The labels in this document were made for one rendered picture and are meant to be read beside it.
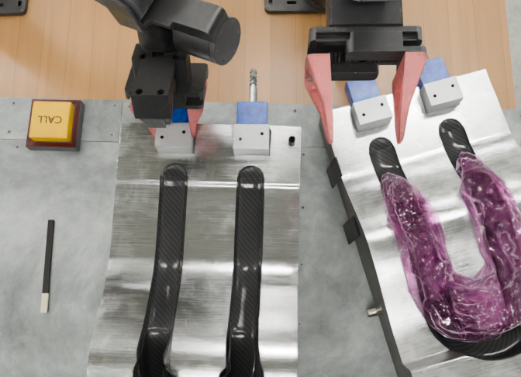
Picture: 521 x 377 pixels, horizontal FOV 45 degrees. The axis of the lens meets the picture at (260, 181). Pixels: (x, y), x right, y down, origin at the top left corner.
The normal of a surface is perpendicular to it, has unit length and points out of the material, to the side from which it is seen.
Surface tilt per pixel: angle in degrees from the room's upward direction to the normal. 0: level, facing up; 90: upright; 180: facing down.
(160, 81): 30
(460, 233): 7
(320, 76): 23
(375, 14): 2
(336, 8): 2
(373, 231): 16
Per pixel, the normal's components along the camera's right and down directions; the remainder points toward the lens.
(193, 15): -0.24, -0.36
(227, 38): 0.86, 0.36
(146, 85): 0.00, -0.70
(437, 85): -0.03, -0.25
